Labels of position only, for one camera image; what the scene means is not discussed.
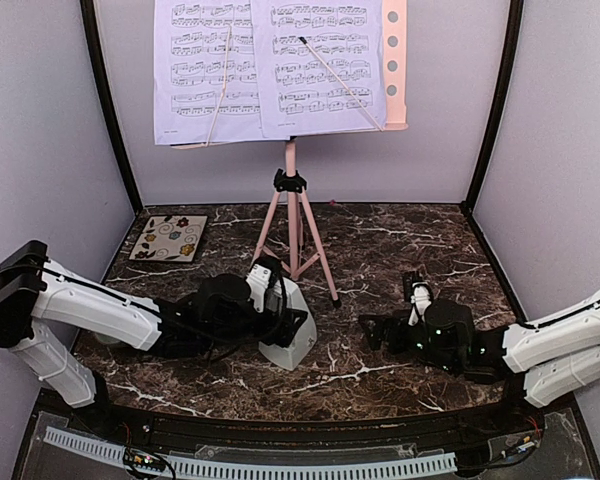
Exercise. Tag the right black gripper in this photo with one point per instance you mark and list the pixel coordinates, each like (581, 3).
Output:
(397, 344)

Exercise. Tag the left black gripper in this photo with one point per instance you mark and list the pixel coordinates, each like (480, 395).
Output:
(268, 334)

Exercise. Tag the white metronome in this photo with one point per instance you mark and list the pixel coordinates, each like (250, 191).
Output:
(296, 334)

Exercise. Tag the pink music stand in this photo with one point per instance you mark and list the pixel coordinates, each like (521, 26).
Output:
(290, 187)

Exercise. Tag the purple sheet music page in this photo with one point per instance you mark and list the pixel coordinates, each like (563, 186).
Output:
(205, 79)
(319, 66)

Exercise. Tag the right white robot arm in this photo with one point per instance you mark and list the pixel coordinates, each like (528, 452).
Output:
(541, 360)

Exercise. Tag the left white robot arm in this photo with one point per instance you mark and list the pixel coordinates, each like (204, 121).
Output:
(35, 290)

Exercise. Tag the sticker sheet card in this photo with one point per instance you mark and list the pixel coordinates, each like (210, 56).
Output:
(169, 238)

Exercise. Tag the green ceramic bowl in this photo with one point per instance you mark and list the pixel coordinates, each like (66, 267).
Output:
(109, 342)

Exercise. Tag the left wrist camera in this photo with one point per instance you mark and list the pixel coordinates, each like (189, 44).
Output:
(228, 288)

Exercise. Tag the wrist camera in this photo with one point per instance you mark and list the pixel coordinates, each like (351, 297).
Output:
(228, 288)
(449, 324)

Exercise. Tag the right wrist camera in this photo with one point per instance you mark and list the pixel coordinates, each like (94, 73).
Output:
(449, 324)

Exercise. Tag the black front rail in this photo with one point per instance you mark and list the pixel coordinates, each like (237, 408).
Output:
(460, 428)

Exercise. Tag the white slotted cable duct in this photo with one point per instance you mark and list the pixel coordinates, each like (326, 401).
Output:
(146, 465)

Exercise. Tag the left black frame post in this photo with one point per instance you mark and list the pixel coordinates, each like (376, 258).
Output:
(96, 55)

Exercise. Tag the black frame post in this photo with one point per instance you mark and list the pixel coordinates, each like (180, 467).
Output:
(510, 43)
(96, 55)

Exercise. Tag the right black frame post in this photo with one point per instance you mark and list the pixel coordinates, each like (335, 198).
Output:
(510, 43)

